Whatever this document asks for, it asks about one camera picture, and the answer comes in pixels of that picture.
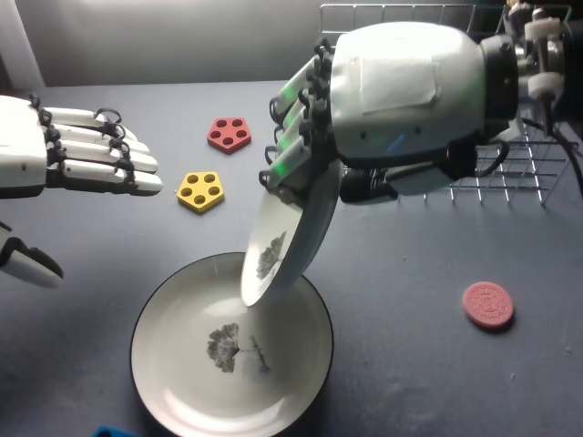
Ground blue block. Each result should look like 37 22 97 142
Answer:
93 425 140 437

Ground silver wire dish rack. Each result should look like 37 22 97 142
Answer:
318 3 582 207

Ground red pentagon block with holes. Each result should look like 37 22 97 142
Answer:
206 117 253 157

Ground yellow pentagon block with holes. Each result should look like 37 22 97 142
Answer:
176 171 226 216

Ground grey table cloth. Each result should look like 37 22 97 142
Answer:
0 76 583 437

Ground pink round sandwich cookie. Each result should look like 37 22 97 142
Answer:
462 280 516 332

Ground white plate two ginkgo leaves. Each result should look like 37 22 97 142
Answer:
240 158 343 307

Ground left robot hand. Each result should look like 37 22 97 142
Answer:
0 93 164 290

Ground white bowl with black rim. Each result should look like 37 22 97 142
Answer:
129 251 334 437

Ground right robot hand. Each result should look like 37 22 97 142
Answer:
258 22 511 213

